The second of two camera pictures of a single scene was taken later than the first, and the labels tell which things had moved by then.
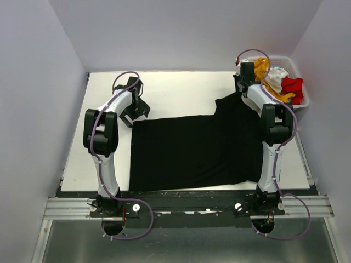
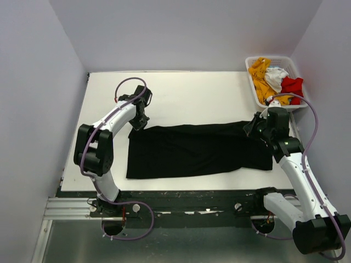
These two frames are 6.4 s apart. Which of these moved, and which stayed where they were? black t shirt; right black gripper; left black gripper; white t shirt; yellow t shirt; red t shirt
Moved: right black gripper; left black gripper; black t shirt
Stayed: white t shirt; red t shirt; yellow t shirt
